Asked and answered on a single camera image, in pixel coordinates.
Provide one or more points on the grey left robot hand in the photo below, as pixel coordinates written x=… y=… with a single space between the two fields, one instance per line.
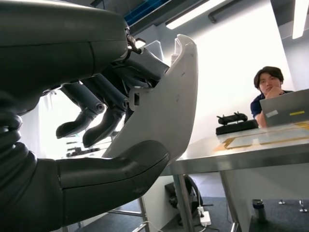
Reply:
x=60 y=57

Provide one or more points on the stainless steel workbench table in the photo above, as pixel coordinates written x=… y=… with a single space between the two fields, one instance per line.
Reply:
x=217 y=155

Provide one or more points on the black handheld controller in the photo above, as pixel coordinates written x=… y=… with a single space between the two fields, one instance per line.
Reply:
x=231 y=117

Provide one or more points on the ceiling light strip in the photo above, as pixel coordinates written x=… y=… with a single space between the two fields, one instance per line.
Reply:
x=193 y=14
x=300 y=17

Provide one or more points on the yellow tape on workbench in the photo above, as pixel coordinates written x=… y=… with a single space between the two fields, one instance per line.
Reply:
x=265 y=142

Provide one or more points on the white power strip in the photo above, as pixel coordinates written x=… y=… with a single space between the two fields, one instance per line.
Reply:
x=205 y=217

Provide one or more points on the person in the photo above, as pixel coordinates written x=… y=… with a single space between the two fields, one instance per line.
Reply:
x=267 y=83

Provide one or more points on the grey laptop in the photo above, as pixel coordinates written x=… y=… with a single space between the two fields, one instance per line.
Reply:
x=285 y=107

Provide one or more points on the black bag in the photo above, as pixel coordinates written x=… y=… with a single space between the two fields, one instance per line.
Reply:
x=193 y=195

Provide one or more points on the white desk panel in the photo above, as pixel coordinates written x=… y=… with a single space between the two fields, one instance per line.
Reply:
x=277 y=182

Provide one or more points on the black equipment case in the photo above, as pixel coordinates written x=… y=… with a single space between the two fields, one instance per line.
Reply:
x=237 y=127

